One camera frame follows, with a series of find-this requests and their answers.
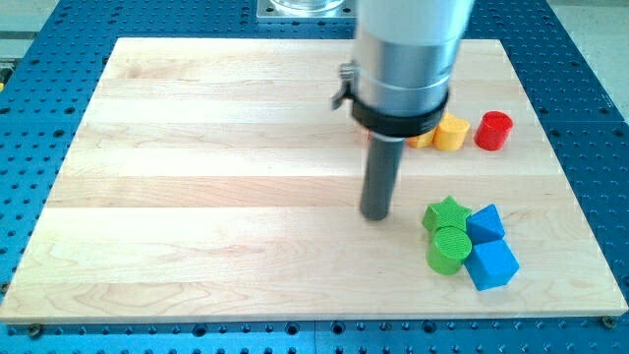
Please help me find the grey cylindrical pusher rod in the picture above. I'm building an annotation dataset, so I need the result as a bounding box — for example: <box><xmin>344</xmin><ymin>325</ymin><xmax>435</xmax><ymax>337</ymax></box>
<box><xmin>360</xmin><ymin>133</ymin><xmax>405</xmax><ymax>220</ymax></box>

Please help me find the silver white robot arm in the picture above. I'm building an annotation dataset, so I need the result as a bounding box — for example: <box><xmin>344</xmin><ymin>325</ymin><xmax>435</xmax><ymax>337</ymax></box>
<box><xmin>352</xmin><ymin>0</ymin><xmax>474</xmax><ymax>220</ymax></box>

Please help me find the yellow block behind arm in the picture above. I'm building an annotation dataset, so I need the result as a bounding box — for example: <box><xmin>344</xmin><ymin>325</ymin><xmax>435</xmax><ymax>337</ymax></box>
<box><xmin>406</xmin><ymin>129</ymin><xmax>435</xmax><ymax>148</ymax></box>

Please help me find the green star block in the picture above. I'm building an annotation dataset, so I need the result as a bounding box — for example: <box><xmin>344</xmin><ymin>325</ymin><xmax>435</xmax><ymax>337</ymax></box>
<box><xmin>422</xmin><ymin>196</ymin><xmax>472</xmax><ymax>233</ymax></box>

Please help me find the yellow heart block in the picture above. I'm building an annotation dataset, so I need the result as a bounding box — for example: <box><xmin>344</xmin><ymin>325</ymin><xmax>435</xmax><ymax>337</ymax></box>
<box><xmin>432</xmin><ymin>112</ymin><xmax>471</xmax><ymax>151</ymax></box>

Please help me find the red cylinder block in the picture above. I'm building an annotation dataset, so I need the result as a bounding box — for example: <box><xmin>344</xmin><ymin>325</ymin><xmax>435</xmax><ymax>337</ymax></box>
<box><xmin>474</xmin><ymin>111</ymin><xmax>514</xmax><ymax>151</ymax></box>

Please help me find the green cylinder block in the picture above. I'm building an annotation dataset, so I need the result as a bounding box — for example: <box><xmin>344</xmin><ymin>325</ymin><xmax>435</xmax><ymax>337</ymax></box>
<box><xmin>426</xmin><ymin>226</ymin><xmax>473</xmax><ymax>275</ymax></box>

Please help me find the blue triangular block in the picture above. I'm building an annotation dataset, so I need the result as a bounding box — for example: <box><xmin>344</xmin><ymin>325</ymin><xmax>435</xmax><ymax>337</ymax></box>
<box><xmin>466</xmin><ymin>204</ymin><xmax>505</xmax><ymax>245</ymax></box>

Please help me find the blue cube block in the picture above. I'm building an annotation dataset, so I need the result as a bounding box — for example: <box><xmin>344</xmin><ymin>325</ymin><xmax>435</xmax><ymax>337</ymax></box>
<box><xmin>464</xmin><ymin>240</ymin><xmax>520</xmax><ymax>291</ymax></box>

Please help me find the light wooden board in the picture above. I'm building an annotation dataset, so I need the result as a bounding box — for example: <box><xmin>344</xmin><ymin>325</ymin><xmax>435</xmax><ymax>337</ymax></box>
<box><xmin>1</xmin><ymin>38</ymin><xmax>627</xmax><ymax>325</ymax></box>

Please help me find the black clamp ring with lever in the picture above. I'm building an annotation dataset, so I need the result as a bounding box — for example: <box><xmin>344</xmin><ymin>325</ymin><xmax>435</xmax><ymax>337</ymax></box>
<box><xmin>330</xmin><ymin>61</ymin><xmax>450</xmax><ymax>139</ymax></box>

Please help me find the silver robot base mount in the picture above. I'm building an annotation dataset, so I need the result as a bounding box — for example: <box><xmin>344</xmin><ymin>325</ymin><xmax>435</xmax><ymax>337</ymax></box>
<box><xmin>256</xmin><ymin>0</ymin><xmax>357</xmax><ymax>21</ymax></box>

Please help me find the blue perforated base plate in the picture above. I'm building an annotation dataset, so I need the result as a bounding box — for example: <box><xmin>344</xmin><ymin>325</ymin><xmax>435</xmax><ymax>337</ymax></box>
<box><xmin>1</xmin><ymin>1</ymin><xmax>628</xmax><ymax>353</ymax></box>

